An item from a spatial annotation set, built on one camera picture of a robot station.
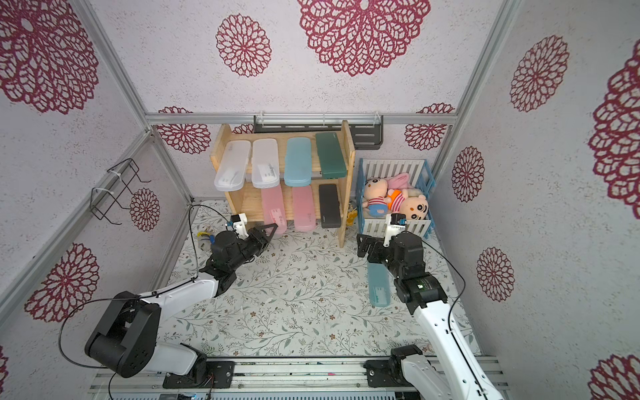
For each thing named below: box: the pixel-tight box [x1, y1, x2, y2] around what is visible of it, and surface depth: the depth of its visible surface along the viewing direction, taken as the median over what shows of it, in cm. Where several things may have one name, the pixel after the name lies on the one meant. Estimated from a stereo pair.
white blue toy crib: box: [355, 158, 436, 239], surface depth 108 cm
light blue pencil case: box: [284, 136, 313, 188], surface depth 72 cm
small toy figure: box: [196, 231, 216, 252], surface depth 102 cm
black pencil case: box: [319, 184, 341, 229], surface depth 90 cm
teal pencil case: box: [367, 261, 391, 308], surface depth 92 cm
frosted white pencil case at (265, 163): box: [250, 138, 280, 190], surface depth 70 cm
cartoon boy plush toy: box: [386, 188, 430, 221], surface depth 104 cm
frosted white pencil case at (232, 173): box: [214, 140, 252, 192], surface depth 68 cm
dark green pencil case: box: [315, 131, 348, 180], surface depth 77 cm
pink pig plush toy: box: [385, 172, 426, 220], surface depth 105 cm
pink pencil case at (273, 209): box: [260, 187, 288, 237], surface depth 87 cm
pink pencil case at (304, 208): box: [292, 185, 316, 231], surface depth 89 cm
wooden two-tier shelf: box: [210, 120, 356, 249], surface depth 76 cm
